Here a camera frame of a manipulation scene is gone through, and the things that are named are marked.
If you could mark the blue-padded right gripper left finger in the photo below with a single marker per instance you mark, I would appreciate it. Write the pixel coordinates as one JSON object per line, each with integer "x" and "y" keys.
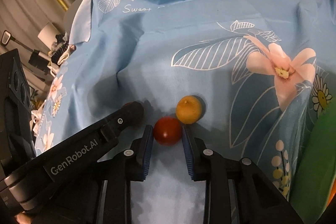
{"x": 127, "y": 166}

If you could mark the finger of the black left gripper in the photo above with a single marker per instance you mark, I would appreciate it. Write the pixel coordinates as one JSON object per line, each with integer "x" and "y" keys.
{"x": 129, "y": 115}

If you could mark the blue floral cloth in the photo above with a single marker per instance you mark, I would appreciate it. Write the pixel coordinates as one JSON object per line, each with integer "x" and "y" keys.
{"x": 264, "y": 70}

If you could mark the red cherry tomato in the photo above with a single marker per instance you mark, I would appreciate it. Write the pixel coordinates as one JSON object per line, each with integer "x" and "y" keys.
{"x": 167, "y": 131}

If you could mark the black floor lamp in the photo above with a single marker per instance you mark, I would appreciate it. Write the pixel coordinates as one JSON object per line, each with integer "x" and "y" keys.
{"x": 38, "y": 59}

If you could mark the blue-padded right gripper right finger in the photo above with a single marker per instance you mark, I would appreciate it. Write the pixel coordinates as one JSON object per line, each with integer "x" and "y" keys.
{"x": 204, "y": 164}

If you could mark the green plastic bowl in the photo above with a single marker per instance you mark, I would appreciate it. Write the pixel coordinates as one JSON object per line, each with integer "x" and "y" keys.
{"x": 315, "y": 175}

